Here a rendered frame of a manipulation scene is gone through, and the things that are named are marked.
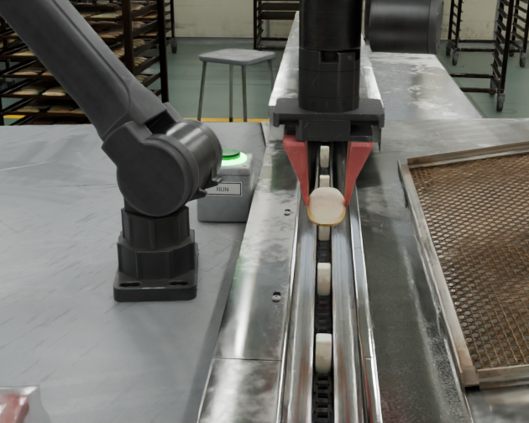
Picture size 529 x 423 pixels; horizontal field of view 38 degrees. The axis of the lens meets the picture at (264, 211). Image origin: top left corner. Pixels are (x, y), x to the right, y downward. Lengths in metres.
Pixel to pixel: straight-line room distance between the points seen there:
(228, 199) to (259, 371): 0.42
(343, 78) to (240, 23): 7.13
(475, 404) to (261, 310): 0.23
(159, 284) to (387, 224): 0.34
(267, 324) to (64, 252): 0.35
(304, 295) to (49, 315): 0.26
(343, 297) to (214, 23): 7.17
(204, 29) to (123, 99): 7.11
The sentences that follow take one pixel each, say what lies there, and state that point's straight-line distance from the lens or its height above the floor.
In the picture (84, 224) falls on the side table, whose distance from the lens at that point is 1.03.
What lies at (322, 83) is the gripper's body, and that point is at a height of 1.05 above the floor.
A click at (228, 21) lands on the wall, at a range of 7.84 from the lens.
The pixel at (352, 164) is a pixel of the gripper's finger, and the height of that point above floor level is 0.98.
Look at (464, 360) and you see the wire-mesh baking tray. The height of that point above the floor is 0.89.
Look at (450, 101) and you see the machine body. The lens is 1.74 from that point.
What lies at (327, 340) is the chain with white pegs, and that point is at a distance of 0.64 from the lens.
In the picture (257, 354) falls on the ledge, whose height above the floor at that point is 0.86.
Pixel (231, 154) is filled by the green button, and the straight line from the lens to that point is 1.00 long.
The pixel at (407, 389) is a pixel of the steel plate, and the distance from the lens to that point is 0.68.
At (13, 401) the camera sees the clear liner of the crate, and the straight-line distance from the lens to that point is 0.50.
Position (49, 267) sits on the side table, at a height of 0.82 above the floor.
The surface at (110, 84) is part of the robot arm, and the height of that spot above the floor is 1.04.
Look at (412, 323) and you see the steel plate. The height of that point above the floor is 0.82.
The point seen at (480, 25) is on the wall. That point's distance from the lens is 7.93.
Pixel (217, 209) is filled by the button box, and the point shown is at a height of 0.84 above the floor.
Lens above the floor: 1.19
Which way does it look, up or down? 21 degrees down
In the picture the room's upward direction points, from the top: straight up
